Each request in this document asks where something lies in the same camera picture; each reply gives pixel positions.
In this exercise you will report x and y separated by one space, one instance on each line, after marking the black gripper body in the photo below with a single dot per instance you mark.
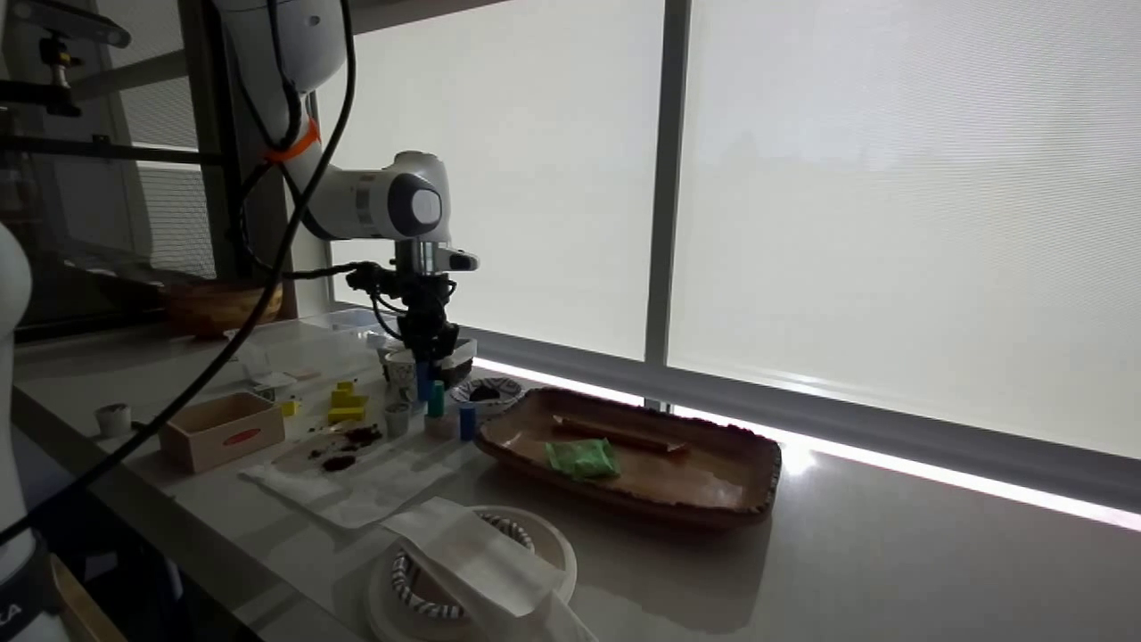
425 327

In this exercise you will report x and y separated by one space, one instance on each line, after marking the blue cylinder block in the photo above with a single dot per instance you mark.
421 381

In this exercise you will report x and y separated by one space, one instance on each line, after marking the green block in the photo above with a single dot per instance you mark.
436 402

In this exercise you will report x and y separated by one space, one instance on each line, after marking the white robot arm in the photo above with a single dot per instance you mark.
298 62

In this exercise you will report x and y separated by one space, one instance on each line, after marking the yellow block stack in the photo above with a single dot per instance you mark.
348 404

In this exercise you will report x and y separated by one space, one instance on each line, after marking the patterned paper cup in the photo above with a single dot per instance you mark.
400 389

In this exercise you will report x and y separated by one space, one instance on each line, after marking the small dark bowl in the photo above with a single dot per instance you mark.
487 398

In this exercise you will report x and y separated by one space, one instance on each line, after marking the white paper sheet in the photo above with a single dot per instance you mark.
373 485

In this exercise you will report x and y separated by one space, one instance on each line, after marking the green candy packet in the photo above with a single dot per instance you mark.
583 456

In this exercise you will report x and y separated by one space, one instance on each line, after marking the brown wrapped stick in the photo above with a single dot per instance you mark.
575 427

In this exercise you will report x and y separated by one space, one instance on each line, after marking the white folded napkin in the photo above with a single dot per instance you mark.
477 562

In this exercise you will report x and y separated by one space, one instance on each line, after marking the woven basket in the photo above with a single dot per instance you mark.
206 312

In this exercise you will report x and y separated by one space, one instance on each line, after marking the brown wooden tray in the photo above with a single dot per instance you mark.
723 474

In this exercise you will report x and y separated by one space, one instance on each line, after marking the small wooden box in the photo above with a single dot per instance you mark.
217 430

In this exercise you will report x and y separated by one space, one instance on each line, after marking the white paper plate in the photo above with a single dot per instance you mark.
408 605

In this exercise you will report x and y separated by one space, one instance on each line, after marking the small white cup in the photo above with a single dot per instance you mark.
115 418

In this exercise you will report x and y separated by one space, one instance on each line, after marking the window frame post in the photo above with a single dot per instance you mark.
666 175

